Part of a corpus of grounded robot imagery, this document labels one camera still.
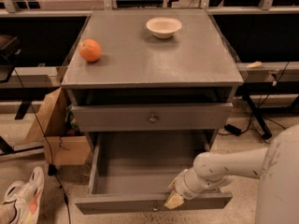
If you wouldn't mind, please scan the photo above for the orange fruit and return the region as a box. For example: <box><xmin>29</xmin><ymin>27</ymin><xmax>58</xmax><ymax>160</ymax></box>
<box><xmin>78</xmin><ymin>39</ymin><xmax>102</xmax><ymax>63</ymax></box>

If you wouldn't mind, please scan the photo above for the black power adapter with cable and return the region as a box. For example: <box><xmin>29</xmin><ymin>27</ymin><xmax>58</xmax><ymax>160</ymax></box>
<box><xmin>224</xmin><ymin>63</ymin><xmax>289</xmax><ymax>142</ymax></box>

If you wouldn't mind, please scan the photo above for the grey drawer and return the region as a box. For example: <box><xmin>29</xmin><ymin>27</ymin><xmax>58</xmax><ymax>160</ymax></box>
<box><xmin>72</xmin><ymin>103</ymin><xmax>233</xmax><ymax>132</ymax></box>
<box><xmin>74</xmin><ymin>131</ymin><xmax>234</xmax><ymax>216</ymax></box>

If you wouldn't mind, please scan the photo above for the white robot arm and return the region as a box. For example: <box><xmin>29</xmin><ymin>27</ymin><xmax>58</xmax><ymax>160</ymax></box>
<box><xmin>164</xmin><ymin>125</ymin><xmax>299</xmax><ymax>224</ymax></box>

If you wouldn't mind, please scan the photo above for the white paper bowl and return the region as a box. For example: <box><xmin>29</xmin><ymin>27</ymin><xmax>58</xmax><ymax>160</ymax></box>
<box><xmin>146</xmin><ymin>17</ymin><xmax>182</xmax><ymax>39</ymax></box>

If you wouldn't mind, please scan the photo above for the black cable on left floor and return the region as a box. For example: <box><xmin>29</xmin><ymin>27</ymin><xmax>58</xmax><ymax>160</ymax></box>
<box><xmin>0</xmin><ymin>53</ymin><xmax>72</xmax><ymax>224</ymax></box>

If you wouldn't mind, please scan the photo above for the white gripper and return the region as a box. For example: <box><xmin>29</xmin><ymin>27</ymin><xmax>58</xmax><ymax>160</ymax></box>
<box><xmin>164</xmin><ymin>168</ymin><xmax>213</xmax><ymax>210</ymax></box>

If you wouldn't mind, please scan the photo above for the brown cardboard box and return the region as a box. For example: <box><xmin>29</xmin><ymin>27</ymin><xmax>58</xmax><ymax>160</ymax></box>
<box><xmin>24</xmin><ymin>88</ymin><xmax>91</xmax><ymax>165</ymax></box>

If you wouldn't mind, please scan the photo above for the grey wooden drawer cabinet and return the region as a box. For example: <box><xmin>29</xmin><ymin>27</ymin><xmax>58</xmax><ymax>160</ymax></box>
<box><xmin>62</xmin><ymin>9</ymin><xmax>243</xmax><ymax>148</ymax></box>

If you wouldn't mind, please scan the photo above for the grey top drawer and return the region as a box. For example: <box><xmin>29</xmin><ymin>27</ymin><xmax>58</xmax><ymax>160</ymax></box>
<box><xmin>72</xmin><ymin>103</ymin><xmax>233</xmax><ymax>132</ymax></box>

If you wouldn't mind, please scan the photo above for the small yellow foam piece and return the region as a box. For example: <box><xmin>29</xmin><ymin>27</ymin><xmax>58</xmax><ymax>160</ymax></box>
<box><xmin>246</xmin><ymin>61</ymin><xmax>263</xmax><ymax>69</ymax></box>

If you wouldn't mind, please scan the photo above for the white sneaker with orange accents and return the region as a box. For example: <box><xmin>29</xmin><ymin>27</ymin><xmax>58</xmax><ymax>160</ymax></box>
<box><xmin>0</xmin><ymin>166</ymin><xmax>45</xmax><ymax>224</ymax></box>

